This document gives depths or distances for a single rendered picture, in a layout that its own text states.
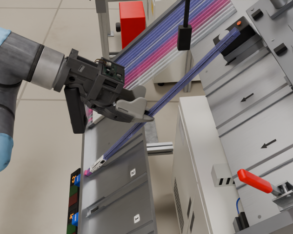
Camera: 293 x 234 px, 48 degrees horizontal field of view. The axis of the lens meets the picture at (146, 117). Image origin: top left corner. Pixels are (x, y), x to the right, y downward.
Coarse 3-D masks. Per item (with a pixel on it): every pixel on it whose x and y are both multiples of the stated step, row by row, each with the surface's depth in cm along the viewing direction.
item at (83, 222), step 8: (88, 112) 100; (88, 128) 96; (88, 136) 94; (88, 144) 92; (88, 152) 90; (88, 160) 88; (80, 168) 86; (88, 168) 86; (80, 176) 84; (80, 184) 82; (88, 184) 83; (80, 192) 80; (88, 192) 81; (80, 200) 79; (88, 200) 80; (80, 208) 77; (80, 216) 76; (80, 224) 74; (88, 224) 76; (80, 232) 73; (88, 232) 74
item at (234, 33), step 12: (228, 36) 58; (216, 48) 59; (204, 60) 61; (192, 72) 63; (180, 84) 65; (168, 96) 67; (156, 108) 69; (132, 132) 74; (120, 144) 76; (108, 156) 79
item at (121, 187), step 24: (96, 144) 90; (144, 144) 76; (120, 168) 77; (144, 168) 71; (96, 192) 80; (120, 192) 73; (144, 192) 68; (96, 216) 75; (120, 216) 69; (144, 216) 64
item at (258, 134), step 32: (256, 0) 71; (224, 64) 69; (256, 64) 63; (224, 96) 65; (256, 96) 59; (288, 96) 54; (224, 128) 61; (256, 128) 56; (288, 128) 52; (256, 160) 53; (288, 160) 49; (256, 192) 50
